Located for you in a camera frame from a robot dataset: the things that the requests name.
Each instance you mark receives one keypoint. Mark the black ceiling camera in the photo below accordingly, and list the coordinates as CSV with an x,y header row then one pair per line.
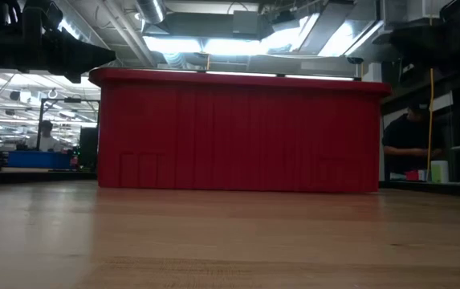
x,y
355,60

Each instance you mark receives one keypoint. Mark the small red box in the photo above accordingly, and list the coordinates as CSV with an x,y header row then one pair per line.
x,y
412,176

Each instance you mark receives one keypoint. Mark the person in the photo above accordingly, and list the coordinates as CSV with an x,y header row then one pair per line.
x,y
47,140
404,136

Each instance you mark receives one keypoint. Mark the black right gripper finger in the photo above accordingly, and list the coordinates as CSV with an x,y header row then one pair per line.
x,y
406,42

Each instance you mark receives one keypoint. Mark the black upright panel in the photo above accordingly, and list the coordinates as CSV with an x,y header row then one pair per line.
x,y
89,148

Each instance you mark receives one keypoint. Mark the blue plastic bin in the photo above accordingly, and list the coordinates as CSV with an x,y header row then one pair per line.
x,y
39,159

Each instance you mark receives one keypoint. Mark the dark ledge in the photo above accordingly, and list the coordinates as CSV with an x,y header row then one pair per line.
x,y
434,189

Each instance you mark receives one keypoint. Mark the fluorescent ceiling light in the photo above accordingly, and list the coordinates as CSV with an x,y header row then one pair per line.
x,y
181,45

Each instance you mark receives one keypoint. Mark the rectangular metal air duct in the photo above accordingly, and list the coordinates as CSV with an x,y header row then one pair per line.
x,y
205,22

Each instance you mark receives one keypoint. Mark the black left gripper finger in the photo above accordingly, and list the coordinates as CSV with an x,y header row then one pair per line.
x,y
85,54

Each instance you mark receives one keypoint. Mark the dark background table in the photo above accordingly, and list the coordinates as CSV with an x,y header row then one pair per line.
x,y
33,175

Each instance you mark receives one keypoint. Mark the silver spiral air duct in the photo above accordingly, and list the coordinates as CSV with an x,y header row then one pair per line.
x,y
149,10

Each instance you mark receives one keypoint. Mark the white green container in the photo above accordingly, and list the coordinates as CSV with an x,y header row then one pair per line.
x,y
439,172

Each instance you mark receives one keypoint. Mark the black metal frame stand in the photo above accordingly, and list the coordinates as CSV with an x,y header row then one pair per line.
x,y
39,128

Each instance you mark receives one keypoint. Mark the red plastic bin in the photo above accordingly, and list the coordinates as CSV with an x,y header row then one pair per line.
x,y
237,132

